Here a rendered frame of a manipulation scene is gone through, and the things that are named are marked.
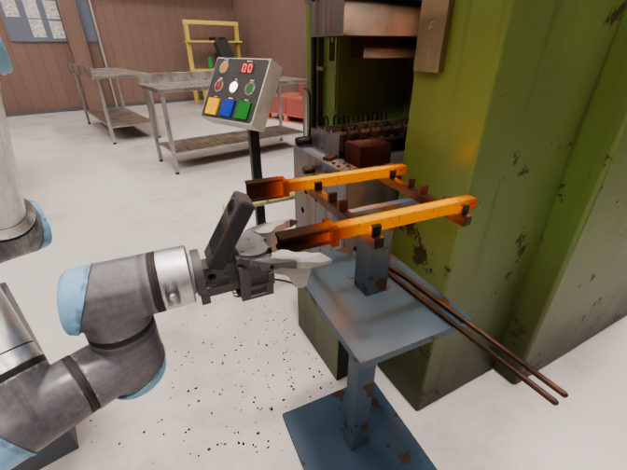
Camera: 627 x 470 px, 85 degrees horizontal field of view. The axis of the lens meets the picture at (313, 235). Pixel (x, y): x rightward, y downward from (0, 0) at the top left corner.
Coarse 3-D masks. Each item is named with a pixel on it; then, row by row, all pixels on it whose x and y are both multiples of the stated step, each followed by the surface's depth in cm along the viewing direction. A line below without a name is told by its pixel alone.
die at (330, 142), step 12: (384, 120) 128; (312, 132) 127; (324, 132) 119; (336, 132) 113; (372, 132) 116; (384, 132) 118; (396, 132) 120; (312, 144) 129; (324, 144) 120; (336, 144) 113
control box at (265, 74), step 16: (240, 64) 147; (256, 64) 142; (272, 64) 140; (224, 80) 152; (240, 80) 146; (256, 80) 141; (272, 80) 142; (208, 96) 156; (224, 96) 150; (240, 96) 145; (256, 96) 140; (272, 96) 145; (256, 112) 140; (256, 128) 143
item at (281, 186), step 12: (372, 168) 87; (384, 168) 87; (396, 168) 88; (252, 180) 76; (264, 180) 76; (276, 180) 76; (288, 180) 79; (300, 180) 79; (312, 180) 80; (324, 180) 81; (336, 180) 82; (348, 180) 84; (360, 180) 85; (252, 192) 76; (264, 192) 77; (276, 192) 78; (288, 192) 78
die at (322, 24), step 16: (336, 0) 96; (352, 0) 94; (368, 0) 96; (384, 0) 98; (400, 0) 100; (416, 0) 103; (320, 16) 105; (336, 16) 98; (352, 16) 96; (368, 16) 98; (384, 16) 100; (400, 16) 102; (416, 16) 105; (320, 32) 107; (336, 32) 99; (352, 32) 98; (368, 32) 100; (384, 32) 102; (400, 32) 105; (416, 32) 107
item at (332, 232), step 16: (400, 208) 66; (416, 208) 66; (432, 208) 66; (448, 208) 67; (320, 224) 59; (336, 224) 60; (352, 224) 60; (368, 224) 61; (384, 224) 62; (400, 224) 64; (288, 240) 55; (304, 240) 57; (320, 240) 59; (336, 240) 58
